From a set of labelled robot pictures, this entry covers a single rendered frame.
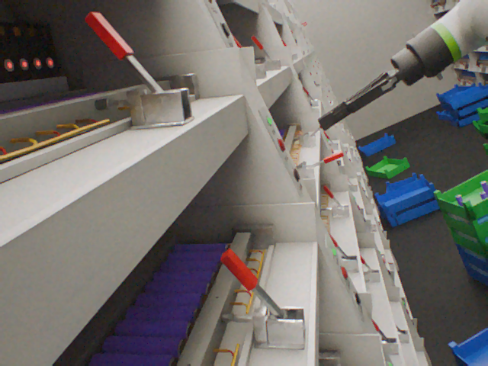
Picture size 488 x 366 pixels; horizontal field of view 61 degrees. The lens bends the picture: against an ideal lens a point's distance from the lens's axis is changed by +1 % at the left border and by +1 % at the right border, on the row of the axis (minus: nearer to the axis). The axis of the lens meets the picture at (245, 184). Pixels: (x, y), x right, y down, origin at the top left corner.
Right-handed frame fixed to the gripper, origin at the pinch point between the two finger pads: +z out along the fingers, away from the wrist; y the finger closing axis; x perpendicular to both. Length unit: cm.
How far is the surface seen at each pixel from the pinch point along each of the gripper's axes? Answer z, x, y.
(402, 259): 18, -94, 97
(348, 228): 10.7, -22.5, -8.1
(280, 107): 11.7, 8.0, 18.0
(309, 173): 7.1, -1.9, -27.6
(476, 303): -2, -97, 50
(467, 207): -17, -61, 50
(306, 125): 8.5, -0.4, 17.7
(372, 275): 14.2, -39.8, -0.9
